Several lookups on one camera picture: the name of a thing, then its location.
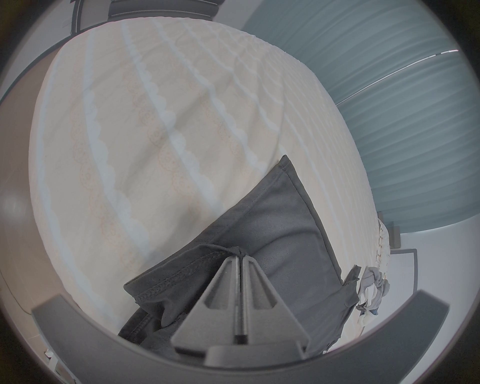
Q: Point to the black chest of drawers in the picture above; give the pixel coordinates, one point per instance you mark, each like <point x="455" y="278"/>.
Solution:
<point x="161" y="7"/>

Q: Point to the white printed pillow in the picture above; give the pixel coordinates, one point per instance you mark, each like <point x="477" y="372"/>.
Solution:
<point x="384" y="243"/>

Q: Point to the blue-green curtain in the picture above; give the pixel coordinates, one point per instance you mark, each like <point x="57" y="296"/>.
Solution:
<point x="337" y="41"/>
<point x="420" y="150"/>

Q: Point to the bed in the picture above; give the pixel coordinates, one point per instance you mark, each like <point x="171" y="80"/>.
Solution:
<point x="168" y="131"/>

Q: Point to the pile of clothes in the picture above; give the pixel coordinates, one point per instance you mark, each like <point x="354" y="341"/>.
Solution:
<point x="373" y="292"/>

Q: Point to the black T-shirt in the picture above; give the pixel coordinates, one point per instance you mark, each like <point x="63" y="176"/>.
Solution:
<point x="285" y="232"/>

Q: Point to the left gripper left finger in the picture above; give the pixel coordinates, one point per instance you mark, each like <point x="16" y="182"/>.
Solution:
<point x="210" y="330"/>

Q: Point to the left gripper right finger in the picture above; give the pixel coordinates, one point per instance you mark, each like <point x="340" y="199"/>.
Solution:
<point x="273" y="328"/>

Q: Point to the grey bedside table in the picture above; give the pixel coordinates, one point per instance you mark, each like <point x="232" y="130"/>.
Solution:
<point x="393" y="232"/>

